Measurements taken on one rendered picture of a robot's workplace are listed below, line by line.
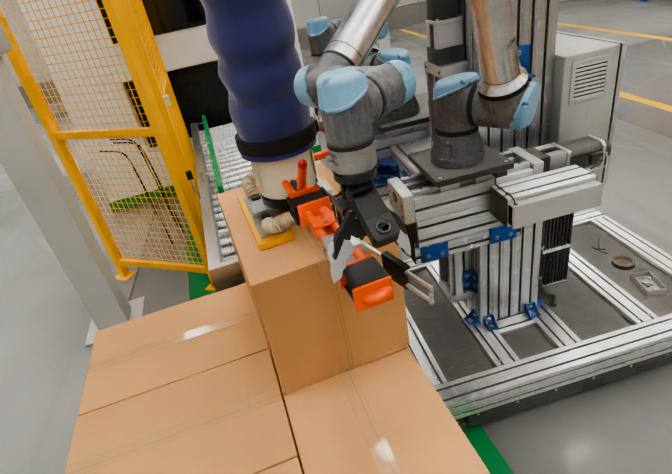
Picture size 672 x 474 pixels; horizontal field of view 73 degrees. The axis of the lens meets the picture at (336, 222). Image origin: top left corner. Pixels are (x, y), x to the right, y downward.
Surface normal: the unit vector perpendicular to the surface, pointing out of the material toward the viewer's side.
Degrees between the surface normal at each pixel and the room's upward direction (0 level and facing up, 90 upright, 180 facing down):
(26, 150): 90
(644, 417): 0
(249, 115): 74
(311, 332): 90
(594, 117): 90
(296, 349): 90
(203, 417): 0
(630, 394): 0
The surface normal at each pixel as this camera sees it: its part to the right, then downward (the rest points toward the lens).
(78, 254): 0.30, 0.44
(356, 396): -0.17, -0.85
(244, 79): -0.38, 0.19
